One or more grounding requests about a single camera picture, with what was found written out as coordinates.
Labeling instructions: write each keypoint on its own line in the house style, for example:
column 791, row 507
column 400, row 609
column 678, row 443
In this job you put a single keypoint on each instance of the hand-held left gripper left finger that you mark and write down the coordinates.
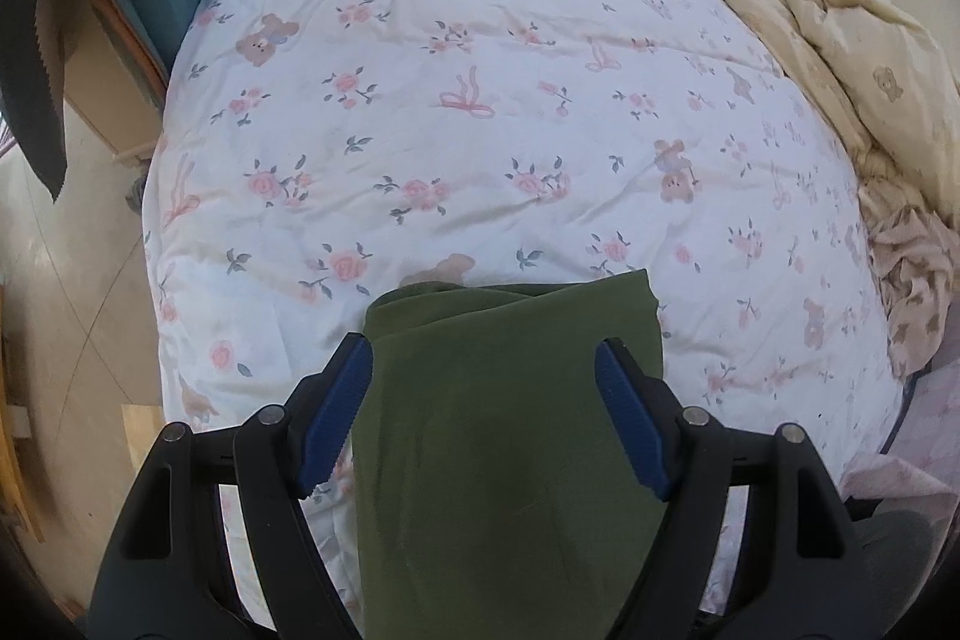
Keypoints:
column 334, row 415

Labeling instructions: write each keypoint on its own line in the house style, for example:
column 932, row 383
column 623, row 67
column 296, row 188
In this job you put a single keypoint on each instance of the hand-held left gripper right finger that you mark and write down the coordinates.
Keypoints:
column 634, row 422

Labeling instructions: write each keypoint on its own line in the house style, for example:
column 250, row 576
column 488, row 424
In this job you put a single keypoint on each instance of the green pants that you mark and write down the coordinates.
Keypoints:
column 487, row 445

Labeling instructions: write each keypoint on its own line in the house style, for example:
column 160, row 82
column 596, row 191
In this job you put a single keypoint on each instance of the pink patterned cloth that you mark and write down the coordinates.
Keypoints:
column 907, row 467

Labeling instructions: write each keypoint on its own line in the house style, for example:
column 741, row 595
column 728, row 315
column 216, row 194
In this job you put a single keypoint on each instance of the person's dark clothing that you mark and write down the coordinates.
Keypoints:
column 892, row 546

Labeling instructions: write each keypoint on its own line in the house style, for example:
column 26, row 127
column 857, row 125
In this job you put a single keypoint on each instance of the wooden furniture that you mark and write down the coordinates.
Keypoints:
column 15, row 430

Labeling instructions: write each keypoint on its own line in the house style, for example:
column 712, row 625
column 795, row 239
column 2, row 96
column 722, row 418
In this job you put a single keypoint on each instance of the floral bear print bed sheet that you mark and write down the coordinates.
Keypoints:
column 487, row 85

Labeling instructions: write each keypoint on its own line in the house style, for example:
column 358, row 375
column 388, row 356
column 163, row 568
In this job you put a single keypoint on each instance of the blue mattress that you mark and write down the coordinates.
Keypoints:
column 165, row 3

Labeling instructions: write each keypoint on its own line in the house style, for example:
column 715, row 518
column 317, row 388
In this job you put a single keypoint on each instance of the cream bear print comforter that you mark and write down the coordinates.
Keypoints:
column 862, row 33

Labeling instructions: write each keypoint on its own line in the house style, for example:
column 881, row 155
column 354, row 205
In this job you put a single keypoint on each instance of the wooden bed frame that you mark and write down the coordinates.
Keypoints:
column 112, row 85

